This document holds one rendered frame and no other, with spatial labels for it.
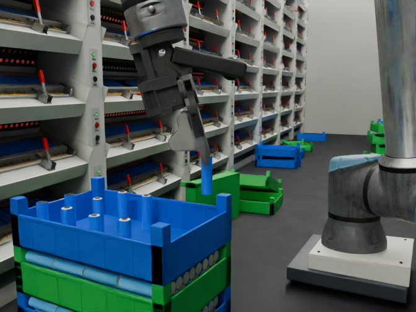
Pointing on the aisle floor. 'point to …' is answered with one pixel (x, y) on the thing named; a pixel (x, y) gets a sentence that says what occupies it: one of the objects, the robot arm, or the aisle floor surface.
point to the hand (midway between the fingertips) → (207, 156)
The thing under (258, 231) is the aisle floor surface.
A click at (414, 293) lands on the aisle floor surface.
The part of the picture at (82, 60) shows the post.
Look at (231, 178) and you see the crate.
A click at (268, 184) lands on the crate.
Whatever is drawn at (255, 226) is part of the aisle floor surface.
